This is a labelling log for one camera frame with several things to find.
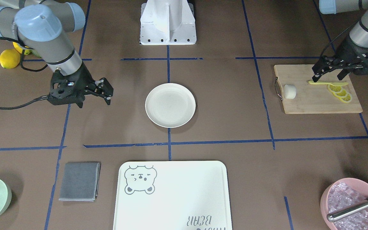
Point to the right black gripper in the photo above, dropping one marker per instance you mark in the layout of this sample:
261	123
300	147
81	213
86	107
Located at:
84	79

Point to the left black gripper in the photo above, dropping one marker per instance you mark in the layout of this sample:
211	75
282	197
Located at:
351	50

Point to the cream round plate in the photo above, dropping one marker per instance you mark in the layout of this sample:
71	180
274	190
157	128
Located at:
170	105

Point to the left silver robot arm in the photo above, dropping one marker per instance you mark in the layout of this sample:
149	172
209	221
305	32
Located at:
358	32

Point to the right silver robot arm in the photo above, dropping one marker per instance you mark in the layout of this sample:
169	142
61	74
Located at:
42	25

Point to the white steamed bun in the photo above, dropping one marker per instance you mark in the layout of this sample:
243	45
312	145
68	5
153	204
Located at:
290	91

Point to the white bear tray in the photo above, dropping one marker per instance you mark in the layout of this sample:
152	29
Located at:
172	195

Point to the yellow plastic knife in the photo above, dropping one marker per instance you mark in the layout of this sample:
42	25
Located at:
337	84

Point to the lemon slice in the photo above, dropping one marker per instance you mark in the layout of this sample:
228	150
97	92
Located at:
334	89
342	94
346	99

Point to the bamboo cutting board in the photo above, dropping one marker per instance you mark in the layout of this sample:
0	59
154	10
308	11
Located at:
312	99

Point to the green avocado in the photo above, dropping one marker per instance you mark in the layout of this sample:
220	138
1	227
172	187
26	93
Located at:
36	53

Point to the yellow lemon near avocado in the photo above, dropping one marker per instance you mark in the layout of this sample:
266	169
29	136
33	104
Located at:
22	49

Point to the grey folded cloth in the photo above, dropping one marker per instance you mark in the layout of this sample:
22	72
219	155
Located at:
80	182

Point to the yellow lemon front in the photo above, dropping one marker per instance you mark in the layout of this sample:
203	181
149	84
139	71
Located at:
9	59

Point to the pink bowl with ice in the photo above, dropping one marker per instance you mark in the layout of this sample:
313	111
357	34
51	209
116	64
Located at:
356	184

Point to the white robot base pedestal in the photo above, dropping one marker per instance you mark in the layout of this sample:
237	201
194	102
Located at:
167	22

